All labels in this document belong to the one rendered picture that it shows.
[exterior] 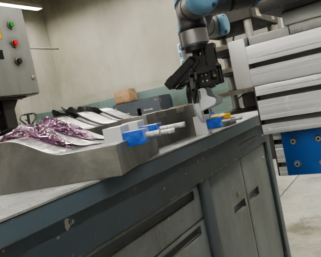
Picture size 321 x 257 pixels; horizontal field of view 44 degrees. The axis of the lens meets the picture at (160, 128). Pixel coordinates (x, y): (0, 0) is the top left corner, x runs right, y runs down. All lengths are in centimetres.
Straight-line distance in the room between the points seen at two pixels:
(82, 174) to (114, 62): 856
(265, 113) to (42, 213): 42
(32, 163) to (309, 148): 50
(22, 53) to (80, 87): 806
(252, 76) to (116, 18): 854
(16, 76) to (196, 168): 102
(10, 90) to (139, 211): 108
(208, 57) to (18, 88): 99
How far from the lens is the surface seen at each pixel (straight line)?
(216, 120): 112
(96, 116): 125
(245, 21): 509
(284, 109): 74
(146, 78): 878
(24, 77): 189
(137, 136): 74
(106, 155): 70
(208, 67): 110
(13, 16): 195
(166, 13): 857
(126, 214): 85
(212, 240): 119
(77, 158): 72
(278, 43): 74
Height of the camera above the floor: 90
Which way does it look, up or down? 3 degrees down
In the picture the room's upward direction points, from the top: 12 degrees counter-clockwise
